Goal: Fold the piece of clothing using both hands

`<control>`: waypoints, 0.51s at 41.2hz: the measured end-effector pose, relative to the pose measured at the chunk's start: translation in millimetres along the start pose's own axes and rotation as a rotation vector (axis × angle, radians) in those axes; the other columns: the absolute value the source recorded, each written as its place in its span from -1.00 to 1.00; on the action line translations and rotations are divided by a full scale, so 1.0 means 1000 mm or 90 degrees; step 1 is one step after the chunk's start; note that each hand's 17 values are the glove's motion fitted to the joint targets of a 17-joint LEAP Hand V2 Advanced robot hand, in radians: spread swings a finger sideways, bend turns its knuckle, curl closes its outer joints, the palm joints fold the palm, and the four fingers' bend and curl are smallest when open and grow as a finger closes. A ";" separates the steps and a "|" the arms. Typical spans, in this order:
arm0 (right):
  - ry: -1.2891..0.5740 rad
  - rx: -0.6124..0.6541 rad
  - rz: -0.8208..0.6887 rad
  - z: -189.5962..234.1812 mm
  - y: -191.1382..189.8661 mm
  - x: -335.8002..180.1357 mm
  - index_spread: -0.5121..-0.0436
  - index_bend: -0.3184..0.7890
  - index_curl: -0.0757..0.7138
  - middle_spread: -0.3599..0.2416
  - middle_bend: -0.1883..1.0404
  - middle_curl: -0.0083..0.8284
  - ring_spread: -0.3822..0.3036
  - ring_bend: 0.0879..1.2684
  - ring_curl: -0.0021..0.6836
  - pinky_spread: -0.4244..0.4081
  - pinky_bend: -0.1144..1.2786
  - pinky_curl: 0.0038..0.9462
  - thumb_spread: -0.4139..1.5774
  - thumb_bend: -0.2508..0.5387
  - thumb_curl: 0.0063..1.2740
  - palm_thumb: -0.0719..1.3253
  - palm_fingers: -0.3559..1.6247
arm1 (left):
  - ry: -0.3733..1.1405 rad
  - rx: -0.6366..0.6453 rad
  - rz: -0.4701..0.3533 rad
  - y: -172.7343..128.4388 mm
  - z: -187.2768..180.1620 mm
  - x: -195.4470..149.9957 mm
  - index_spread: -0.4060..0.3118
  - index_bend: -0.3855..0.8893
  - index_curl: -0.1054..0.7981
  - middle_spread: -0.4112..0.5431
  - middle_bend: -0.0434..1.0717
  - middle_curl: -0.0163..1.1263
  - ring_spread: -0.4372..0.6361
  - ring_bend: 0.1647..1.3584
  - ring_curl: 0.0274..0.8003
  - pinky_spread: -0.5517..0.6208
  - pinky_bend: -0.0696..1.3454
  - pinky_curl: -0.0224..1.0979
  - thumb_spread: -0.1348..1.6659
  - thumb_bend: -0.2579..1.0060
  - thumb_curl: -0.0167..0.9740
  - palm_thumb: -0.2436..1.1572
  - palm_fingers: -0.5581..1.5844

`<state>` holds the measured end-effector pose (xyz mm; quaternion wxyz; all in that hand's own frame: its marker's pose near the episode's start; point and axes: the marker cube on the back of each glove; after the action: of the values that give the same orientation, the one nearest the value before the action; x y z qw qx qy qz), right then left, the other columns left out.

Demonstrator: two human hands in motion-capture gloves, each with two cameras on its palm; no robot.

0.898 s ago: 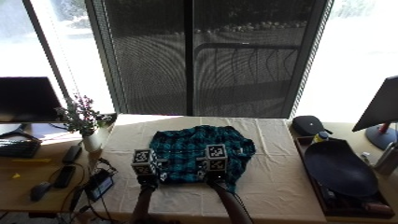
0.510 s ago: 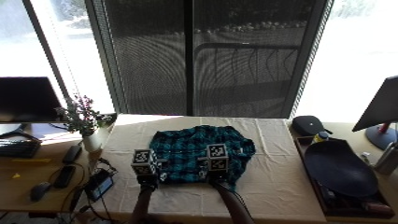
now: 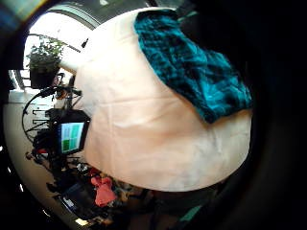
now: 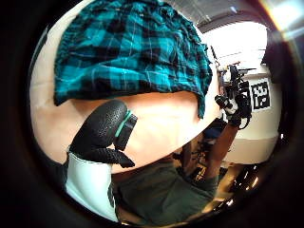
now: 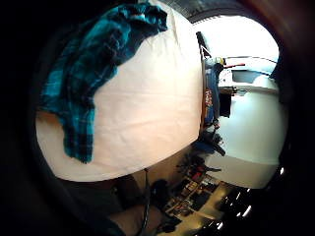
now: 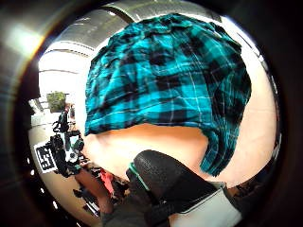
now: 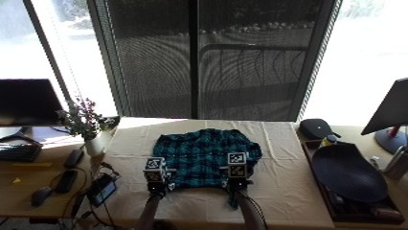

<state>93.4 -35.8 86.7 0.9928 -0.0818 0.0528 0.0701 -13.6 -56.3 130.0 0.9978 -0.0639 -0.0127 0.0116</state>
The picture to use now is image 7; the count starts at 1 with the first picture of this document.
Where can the white marker cube on right glove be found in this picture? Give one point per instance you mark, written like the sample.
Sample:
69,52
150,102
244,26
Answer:
236,164

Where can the small yellow paper piece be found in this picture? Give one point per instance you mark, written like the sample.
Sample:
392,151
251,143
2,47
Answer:
16,180

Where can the person's left hand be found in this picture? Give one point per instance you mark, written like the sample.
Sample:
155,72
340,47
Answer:
158,186

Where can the white marker cube on glove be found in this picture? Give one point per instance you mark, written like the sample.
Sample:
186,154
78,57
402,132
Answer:
236,164
154,169

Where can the white marker cube on left glove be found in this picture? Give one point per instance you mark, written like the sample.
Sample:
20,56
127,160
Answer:
154,169

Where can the black computer monitor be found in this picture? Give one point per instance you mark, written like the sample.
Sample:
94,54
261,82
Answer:
25,102

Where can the person's right hand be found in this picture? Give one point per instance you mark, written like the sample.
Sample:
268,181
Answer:
238,184

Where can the black keyboard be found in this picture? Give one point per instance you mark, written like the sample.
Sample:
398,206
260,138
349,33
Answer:
16,151

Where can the small device with blue screen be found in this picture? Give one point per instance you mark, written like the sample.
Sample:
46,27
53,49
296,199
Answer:
101,190

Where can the black phone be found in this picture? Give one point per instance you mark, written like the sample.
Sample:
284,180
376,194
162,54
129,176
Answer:
66,180

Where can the black remote control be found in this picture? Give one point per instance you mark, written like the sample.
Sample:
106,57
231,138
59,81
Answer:
73,158

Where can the silver metal bottle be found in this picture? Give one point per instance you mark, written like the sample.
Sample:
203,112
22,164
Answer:
397,164

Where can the dark wooden tray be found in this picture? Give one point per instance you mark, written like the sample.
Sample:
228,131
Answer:
365,211

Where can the black computer mouse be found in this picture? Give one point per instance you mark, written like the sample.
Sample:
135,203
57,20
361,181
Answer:
40,196

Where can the teal plaid shirt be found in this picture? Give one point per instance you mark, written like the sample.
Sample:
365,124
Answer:
199,153

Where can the monitor with red stand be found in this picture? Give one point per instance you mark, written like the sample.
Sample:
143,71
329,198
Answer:
390,118

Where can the yellow ruler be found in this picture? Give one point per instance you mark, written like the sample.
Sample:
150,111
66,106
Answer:
32,165

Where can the cream tablecloth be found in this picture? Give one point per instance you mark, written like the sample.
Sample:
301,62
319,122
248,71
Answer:
280,179

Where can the large dark oval dish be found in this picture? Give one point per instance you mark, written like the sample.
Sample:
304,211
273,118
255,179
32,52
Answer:
348,172

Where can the potted plant in white pot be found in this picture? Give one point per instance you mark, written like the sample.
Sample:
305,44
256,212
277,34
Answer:
86,127

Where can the dark window screen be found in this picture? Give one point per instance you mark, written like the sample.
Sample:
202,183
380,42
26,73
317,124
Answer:
212,60

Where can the bottle with yellow label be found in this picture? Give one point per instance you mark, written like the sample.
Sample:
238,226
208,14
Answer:
328,141

